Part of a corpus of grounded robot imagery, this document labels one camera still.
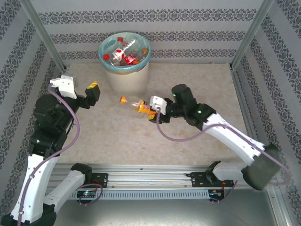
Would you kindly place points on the orange juice bottle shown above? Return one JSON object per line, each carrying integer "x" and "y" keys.
{"x": 143, "y": 108}

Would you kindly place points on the clear bottle red label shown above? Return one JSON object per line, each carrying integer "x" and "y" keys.
{"x": 106, "y": 56}

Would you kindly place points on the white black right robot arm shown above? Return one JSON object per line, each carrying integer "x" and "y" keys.
{"x": 230, "y": 139}

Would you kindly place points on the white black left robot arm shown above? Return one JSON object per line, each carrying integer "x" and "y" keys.
{"x": 35, "y": 183}

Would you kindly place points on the cream plastic bin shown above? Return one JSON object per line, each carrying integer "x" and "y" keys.
{"x": 128, "y": 82}

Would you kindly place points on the blue plastic bin liner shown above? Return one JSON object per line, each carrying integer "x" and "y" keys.
{"x": 102, "y": 49}

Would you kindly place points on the small controller board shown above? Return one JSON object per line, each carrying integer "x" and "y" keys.
{"x": 85, "y": 194}
{"x": 215, "y": 193}

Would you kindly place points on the grey metal bottom panel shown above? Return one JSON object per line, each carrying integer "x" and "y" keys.
{"x": 152, "y": 214}

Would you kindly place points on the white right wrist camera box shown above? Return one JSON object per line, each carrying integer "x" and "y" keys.
{"x": 157, "y": 103}

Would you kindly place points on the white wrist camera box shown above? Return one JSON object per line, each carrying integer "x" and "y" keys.
{"x": 157, "y": 103}
{"x": 63, "y": 86}

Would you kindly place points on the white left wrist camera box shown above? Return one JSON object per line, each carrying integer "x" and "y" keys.
{"x": 63, "y": 86}

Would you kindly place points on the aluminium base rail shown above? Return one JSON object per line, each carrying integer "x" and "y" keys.
{"x": 145, "y": 176}

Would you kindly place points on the aluminium frame post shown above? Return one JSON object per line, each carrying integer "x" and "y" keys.
{"x": 42, "y": 33}
{"x": 252, "y": 30}

